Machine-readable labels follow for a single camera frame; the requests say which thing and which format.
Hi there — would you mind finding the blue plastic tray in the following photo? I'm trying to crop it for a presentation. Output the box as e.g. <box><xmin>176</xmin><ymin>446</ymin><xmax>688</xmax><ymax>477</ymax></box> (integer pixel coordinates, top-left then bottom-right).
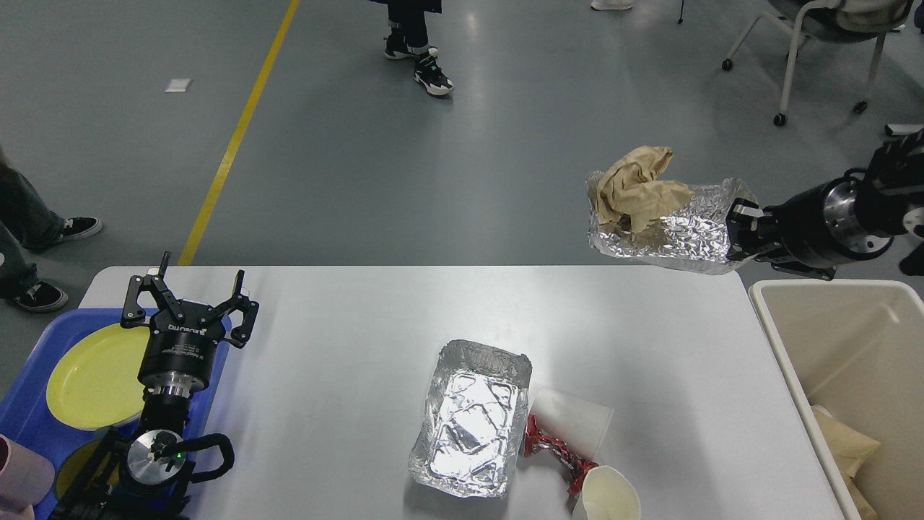
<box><xmin>1</xmin><ymin>308</ymin><xmax>228</xmax><ymax>519</ymax></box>

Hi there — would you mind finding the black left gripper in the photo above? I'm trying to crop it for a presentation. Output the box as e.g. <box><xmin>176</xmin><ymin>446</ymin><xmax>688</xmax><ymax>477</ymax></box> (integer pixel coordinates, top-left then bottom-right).
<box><xmin>120</xmin><ymin>251</ymin><xmax>260</xmax><ymax>394</ymax></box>

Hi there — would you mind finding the aluminium foil tray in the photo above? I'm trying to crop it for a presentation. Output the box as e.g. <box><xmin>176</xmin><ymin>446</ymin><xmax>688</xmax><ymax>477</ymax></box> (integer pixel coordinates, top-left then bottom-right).
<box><xmin>407</xmin><ymin>339</ymin><xmax>532</xmax><ymax>499</ymax></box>

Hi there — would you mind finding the brown paper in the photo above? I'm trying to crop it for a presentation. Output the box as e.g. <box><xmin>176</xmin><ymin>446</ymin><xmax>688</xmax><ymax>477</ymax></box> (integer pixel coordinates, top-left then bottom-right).
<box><xmin>588</xmin><ymin>146</ymin><xmax>694</xmax><ymax>233</ymax></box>

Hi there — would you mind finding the yellow plastic plate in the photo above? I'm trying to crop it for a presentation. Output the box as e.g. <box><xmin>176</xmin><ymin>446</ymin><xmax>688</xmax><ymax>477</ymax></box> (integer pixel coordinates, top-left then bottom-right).
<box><xmin>46</xmin><ymin>324</ymin><xmax>149</xmax><ymax>431</ymax></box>

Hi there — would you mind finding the person in black coat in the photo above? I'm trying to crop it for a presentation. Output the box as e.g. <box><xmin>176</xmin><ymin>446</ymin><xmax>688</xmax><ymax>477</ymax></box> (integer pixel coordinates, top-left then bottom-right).
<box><xmin>379</xmin><ymin>1</ymin><xmax>453</xmax><ymax>98</ymax></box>

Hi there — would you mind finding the pink mug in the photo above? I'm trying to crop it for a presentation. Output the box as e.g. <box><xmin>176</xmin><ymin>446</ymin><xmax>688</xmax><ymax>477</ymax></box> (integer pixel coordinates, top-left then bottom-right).
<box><xmin>1</xmin><ymin>435</ymin><xmax>56</xmax><ymax>519</ymax></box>

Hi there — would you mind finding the white floor label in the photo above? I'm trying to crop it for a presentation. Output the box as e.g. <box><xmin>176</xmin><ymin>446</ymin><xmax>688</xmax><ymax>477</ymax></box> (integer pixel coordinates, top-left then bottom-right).
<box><xmin>164</xmin><ymin>78</ymin><xmax>193</xmax><ymax>93</ymax></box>

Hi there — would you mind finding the foil sheet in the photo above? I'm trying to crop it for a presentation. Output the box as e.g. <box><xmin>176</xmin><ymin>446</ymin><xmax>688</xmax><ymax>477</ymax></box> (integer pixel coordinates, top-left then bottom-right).
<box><xmin>588</xmin><ymin>178</ymin><xmax>758</xmax><ymax>275</ymax></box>

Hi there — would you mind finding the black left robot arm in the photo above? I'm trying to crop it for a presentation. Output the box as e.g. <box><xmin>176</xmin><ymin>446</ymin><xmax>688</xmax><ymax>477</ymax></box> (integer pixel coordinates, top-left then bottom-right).
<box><xmin>50</xmin><ymin>251</ymin><xmax>258</xmax><ymax>519</ymax></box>

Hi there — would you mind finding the white rolling chair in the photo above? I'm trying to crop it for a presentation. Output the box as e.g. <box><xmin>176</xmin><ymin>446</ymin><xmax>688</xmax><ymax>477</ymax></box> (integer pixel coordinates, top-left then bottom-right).
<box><xmin>720</xmin><ymin>1</ymin><xmax>913</xmax><ymax>127</ymax></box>

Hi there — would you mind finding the red snack wrapper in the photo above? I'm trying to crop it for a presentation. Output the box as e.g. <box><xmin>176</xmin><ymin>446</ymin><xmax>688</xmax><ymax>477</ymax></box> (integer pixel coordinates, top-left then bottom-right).
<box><xmin>522</xmin><ymin>414</ymin><xmax>598</xmax><ymax>497</ymax></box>

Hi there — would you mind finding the beige plastic bin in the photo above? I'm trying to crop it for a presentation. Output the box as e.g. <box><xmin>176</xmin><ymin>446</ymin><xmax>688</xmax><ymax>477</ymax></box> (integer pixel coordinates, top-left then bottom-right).
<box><xmin>749</xmin><ymin>279</ymin><xmax>923</xmax><ymax>519</ymax></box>

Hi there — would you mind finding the brown paper bag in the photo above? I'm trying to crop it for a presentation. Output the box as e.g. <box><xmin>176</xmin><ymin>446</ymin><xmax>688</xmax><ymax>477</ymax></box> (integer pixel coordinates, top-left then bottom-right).
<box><xmin>811</xmin><ymin>405</ymin><xmax>882</xmax><ymax>519</ymax></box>

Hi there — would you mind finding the upright white paper cup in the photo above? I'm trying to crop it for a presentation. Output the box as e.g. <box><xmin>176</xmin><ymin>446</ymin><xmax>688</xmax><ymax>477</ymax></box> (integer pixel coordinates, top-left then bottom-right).
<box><xmin>570</xmin><ymin>465</ymin><xmax>641</xmax><ymax>519</ymax></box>

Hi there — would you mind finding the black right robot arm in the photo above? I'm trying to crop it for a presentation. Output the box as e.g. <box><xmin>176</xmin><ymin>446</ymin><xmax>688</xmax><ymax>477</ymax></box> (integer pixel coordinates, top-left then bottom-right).
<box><xmin>725</xmin><ymin>131</ymin><xmax>923</xmax><ymax>281</ymax></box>

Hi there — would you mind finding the lying white paper cup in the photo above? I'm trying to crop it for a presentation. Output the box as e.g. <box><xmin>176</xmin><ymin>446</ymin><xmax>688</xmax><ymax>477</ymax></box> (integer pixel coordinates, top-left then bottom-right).
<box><xmin>529</xmin><ymin>387</ymin><xmax>615</xmax><ymax>459</ymax></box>

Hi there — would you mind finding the metal bar on floor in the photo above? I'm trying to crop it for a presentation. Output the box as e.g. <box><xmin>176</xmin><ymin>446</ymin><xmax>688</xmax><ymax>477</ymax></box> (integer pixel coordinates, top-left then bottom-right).
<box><xmin>884</xmin><ymin>123</ymin><xmax>923</xmax><ymax>137</ymax></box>

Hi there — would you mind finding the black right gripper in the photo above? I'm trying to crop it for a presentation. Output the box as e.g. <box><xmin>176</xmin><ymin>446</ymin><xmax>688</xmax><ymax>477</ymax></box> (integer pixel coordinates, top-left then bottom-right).
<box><xmin>725</xmin><ymin>177</ymin><xmax>894</xmax><ymax>281</ymax></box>

